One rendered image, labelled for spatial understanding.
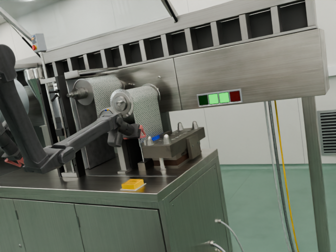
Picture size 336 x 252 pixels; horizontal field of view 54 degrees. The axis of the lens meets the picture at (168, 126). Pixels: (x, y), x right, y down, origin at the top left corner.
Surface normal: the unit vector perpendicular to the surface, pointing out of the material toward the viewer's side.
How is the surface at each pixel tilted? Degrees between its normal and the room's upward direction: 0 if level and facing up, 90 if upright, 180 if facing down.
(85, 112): 90
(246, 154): 90
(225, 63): 90
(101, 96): 92
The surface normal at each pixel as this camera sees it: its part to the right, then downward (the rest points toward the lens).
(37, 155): 0.87, -0.05
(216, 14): -0.49, 0.22
